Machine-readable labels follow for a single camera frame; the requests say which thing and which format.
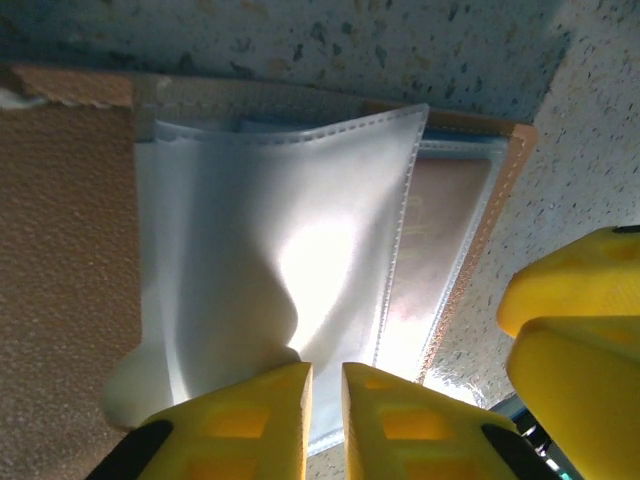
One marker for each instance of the brown leather card holder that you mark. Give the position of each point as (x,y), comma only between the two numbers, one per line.
(65,225)

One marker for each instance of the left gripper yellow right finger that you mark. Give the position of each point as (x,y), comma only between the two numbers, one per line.
(410,440)

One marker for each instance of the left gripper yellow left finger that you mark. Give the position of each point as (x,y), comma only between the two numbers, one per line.
(225,435)

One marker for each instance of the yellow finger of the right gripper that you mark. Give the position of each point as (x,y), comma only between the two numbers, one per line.
(590,390)
(575,280)

